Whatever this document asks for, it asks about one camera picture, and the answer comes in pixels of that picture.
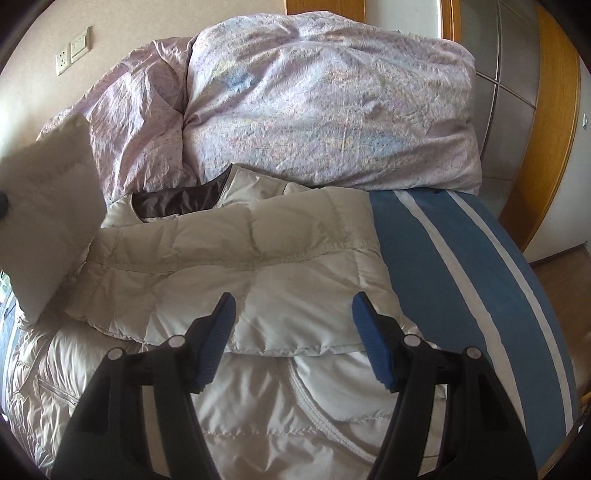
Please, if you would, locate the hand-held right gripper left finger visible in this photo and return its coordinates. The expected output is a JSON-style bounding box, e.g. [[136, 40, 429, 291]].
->
[[51, 292, 238, 480]]

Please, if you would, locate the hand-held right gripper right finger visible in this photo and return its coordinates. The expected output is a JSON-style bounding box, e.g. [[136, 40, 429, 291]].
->
[[352, 292, 539, 480]]

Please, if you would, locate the white down jacket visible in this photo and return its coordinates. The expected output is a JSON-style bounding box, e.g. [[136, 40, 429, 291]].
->
[[0, 111, 450, 480]]

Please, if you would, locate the blue white striped bed sheet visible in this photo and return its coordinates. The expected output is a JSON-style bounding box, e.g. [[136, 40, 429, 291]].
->
[[369, 187, 581, 480]]

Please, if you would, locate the pink floral duvet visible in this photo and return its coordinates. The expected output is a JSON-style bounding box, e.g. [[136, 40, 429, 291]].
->
[[37, 25, 484, 208]]

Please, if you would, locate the wooden wardrobe with grey panels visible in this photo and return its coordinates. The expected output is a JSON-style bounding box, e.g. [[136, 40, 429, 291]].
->
[[438, 0, 583, 254]]

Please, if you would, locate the wooden headboard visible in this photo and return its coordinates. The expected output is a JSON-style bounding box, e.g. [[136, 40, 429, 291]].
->
[[285, 0, 366, 24]]

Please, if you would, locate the white wall switch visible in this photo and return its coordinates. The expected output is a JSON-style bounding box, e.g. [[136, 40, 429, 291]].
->
[[68, 30, 92, 64]]

